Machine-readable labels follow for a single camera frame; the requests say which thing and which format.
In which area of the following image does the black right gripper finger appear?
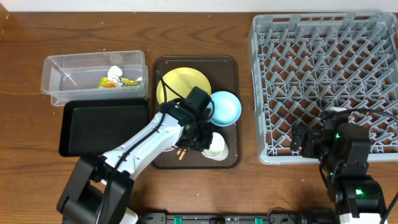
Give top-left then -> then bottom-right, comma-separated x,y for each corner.
292,124 -> 307,137
290,132 -> 307,152

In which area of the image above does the pale green cup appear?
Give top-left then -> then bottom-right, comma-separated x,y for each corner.
202,132 -> 229,161

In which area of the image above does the blue bowl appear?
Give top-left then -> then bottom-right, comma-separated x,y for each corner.
207,91 -> 242,127

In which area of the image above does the white tissue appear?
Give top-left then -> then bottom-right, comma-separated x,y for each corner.
107,65 -> 123,87

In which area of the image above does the green orange snack wrapper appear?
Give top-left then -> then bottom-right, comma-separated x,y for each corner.
97,77 -> 141,88

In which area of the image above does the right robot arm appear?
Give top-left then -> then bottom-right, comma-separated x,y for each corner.
290,107 -> 397,223

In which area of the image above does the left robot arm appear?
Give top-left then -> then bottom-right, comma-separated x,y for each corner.
57,97 -> 215,223

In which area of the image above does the grey dishwasher rack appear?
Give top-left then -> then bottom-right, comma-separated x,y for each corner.
248,12 -> 397,165

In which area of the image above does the lower wooden chopstick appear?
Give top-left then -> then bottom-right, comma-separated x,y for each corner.
179,149 -> 187,161

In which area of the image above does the yellow plate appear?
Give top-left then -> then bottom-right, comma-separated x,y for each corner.
155,67 -> 212,98

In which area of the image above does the brown serving tray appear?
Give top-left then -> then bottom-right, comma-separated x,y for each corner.
149,55 -> 242,169

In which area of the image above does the clear plastic bin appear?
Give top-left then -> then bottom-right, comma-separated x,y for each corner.
41,50 -> 149,106

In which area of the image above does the black plastic tray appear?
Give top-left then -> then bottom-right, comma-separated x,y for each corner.
58,98 -> 149,157

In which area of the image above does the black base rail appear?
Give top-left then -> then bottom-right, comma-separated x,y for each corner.
138,209 -> 339,224

